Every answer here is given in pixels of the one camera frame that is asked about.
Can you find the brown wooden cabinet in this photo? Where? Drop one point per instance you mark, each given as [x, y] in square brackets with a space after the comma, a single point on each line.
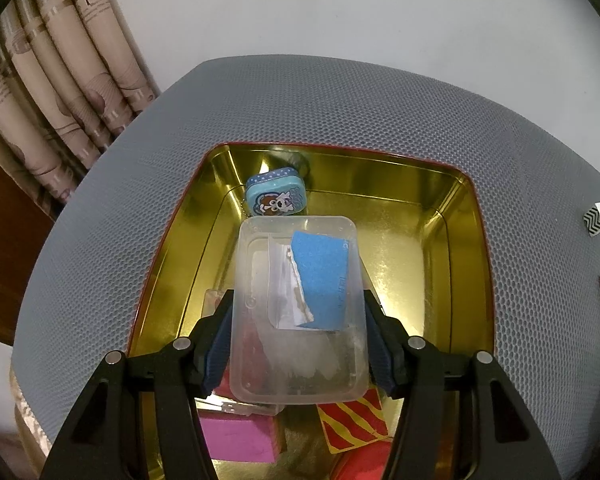
[5, 240]

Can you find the shiny beige cloth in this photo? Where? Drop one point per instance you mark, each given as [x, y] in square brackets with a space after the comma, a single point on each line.
[27, 420]

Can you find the white cube with zigzag side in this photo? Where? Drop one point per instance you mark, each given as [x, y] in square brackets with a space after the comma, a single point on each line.
[595, 220]

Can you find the pink block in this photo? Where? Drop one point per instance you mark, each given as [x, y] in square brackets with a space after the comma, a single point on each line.
[235, 437]

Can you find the beige patterned curtain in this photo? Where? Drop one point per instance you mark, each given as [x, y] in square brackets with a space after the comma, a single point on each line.
[55, 60]

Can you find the clear plastic box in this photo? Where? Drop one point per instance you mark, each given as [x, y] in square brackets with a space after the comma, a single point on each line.
[260, 270]

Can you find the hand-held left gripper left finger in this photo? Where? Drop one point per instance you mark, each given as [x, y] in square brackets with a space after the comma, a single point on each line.
[215, 355]

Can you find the small blue cartoon tin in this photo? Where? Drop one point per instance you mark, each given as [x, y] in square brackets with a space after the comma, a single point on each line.
[275, 195]

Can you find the yellow red striped wooden cube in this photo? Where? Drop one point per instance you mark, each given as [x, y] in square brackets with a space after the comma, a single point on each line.
[352, 420]

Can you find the grey mesh mat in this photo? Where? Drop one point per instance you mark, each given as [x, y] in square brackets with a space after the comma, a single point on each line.
[330, 105]

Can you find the gold metal tin tray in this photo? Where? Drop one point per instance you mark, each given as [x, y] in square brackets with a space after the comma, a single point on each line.
[415, 260]

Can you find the red rectangular box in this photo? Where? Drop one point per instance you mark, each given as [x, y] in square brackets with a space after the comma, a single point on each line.
[360, 462]

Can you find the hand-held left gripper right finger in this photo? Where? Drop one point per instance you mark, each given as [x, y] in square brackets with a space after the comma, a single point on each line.
[382, 360]

